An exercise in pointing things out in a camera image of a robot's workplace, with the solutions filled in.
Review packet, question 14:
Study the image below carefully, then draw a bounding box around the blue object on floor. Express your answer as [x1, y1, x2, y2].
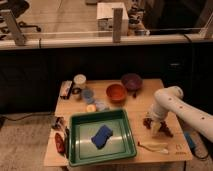
[184, 132, 196, 149]

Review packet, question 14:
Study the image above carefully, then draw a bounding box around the small metallic clutter object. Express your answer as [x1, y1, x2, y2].
[51, 117, 65, 130]

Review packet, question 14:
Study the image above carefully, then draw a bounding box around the blue round lid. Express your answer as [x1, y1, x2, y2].
[81, 88, 94, 104]

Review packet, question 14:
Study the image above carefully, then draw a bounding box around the white cup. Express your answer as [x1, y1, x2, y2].
[74, 74, 86, 89]

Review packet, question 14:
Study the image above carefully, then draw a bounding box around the yellow small round object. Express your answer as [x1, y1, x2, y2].
[86, 104, 97, 112]

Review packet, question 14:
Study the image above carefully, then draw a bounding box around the black marker pen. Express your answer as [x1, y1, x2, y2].
[64, 128, 69, 159]

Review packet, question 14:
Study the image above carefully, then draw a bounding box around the blue sponge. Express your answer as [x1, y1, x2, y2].
[91, 125, 113, 149]

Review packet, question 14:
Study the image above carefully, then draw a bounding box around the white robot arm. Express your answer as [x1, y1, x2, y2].
[148, 86, 213, 142]

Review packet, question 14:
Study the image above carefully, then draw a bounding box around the black white rectangular box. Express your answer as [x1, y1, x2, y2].
[60, 80, 72, 99]

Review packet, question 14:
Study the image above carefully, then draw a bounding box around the light blue small object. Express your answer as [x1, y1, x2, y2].
[95, 100, 109, 111]

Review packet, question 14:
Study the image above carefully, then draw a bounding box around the red orange bowl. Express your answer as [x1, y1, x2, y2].
[106, 84, 127, 103]

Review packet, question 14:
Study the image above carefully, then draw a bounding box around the pale yellow banana peel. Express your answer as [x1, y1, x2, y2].
[138, 142, 169, 154]

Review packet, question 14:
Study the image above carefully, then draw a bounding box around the dark purple bowl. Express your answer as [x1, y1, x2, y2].
[121, 73, 142, 91]

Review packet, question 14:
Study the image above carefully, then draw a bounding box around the green plastic tray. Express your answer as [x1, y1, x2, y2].
[69, 109, 137, 167]

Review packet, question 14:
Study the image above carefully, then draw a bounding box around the dark red grape bunch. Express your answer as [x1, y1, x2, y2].
[143, 117, 173, 137]

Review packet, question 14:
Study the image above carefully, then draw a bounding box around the white cardboard box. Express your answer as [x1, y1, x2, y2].
[96, 2, 129, 35]

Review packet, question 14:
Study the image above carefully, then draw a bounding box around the black office chair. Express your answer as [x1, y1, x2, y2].
[0, 0, 41, 34]

